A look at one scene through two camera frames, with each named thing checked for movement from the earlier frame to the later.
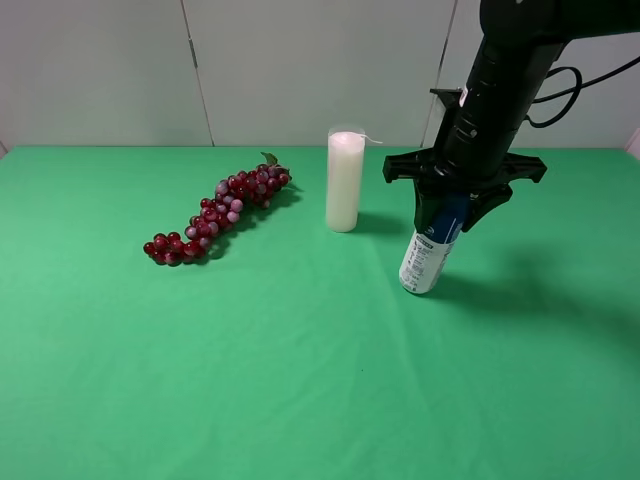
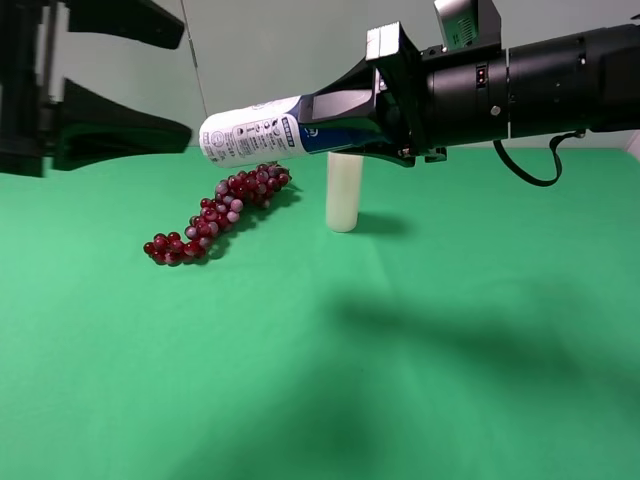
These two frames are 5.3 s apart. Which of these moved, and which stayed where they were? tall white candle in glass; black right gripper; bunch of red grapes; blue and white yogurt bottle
Moved: blue and white yogurt bottle; black right gripper
Stayed: tall white candle in glass; bunch of red grapes
